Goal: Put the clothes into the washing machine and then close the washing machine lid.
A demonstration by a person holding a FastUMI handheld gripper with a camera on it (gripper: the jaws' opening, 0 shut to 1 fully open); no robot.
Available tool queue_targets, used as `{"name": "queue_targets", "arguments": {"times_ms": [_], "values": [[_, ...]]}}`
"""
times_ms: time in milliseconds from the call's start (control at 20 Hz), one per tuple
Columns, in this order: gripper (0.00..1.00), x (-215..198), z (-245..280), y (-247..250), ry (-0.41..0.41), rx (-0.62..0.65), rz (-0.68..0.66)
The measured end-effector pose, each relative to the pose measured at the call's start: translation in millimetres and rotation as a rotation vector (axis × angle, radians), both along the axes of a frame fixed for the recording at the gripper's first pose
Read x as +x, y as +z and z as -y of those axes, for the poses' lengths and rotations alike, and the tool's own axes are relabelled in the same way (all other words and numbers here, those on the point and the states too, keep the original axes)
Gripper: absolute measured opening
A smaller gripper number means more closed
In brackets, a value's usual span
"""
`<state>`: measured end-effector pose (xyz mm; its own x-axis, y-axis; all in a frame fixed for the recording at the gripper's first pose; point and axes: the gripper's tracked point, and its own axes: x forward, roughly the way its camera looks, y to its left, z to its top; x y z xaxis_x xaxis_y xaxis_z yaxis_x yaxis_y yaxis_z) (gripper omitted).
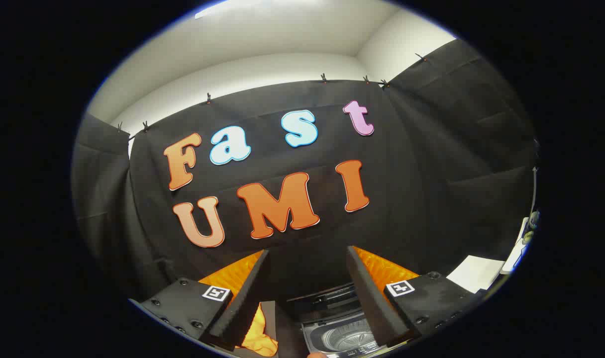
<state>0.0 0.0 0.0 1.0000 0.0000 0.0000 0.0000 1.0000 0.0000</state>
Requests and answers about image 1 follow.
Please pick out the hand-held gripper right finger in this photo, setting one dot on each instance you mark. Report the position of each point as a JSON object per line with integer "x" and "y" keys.
{"x": 369, "y": 298}

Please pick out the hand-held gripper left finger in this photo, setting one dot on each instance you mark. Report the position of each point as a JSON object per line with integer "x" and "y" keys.
{"x": 250, "y": 298}

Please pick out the orange polo shirt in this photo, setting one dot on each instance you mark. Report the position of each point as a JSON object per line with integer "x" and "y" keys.
{"x": 262, "y": 340}

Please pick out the grey washing machine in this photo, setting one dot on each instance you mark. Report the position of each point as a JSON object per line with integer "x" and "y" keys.
{"x": 342, "y": 340}

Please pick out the white flat sheet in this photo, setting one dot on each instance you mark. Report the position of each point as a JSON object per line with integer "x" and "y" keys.
{"x": 476, "y": 273}

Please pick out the black backdrop cloth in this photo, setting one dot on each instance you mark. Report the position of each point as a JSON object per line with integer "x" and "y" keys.
{"x": 407, "y": 174}

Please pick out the white device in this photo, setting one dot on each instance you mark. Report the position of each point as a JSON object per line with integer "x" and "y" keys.
{"x": 514, "y": 256}

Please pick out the row of black cloth clips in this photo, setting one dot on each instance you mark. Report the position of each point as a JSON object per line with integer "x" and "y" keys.
{"x": 208, "y": 98}

